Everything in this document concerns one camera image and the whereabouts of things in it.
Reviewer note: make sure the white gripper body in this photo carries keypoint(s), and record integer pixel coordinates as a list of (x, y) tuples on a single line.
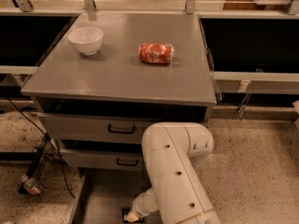
[(137, 210)]

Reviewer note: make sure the black rxbar chocolate bar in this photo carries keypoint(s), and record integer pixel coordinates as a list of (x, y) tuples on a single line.
[(125, 211)]

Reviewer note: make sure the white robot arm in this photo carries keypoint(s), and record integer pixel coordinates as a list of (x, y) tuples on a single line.
[(175, 192)]

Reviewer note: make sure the grey open bottom drawer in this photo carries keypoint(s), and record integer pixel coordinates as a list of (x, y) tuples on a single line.
[(105, 196)]

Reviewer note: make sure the grey middle drawer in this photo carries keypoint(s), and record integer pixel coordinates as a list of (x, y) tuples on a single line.
[(100, 159)]

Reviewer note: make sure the grey top drawer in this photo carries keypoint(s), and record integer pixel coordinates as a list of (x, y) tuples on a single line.
[(65, 128)]

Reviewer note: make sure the grey drawer cabinet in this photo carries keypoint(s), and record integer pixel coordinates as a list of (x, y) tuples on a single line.
[(115, 83)]

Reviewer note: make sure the plastic bottle on floor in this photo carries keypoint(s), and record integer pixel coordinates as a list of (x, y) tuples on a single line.
[(31, 185)]

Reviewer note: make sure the black stand on floor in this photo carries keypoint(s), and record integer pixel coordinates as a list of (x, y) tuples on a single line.
[(33, 166)]

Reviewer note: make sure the crushed red soda can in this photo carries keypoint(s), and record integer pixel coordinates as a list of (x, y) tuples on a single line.
[(161, 53)]

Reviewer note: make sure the white ceramic bowl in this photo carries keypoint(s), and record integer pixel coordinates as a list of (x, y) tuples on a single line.
[(86, 40)]

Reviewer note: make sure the black middle drawer handle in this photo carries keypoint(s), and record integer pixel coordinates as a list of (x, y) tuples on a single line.
[(129, 163)]

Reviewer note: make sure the black drawer handle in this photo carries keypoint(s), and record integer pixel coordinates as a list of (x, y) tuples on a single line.
[(129, 163), (112, 129)]

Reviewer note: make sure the black top drawer handle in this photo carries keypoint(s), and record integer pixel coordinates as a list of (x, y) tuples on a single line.
[(112, 129)]

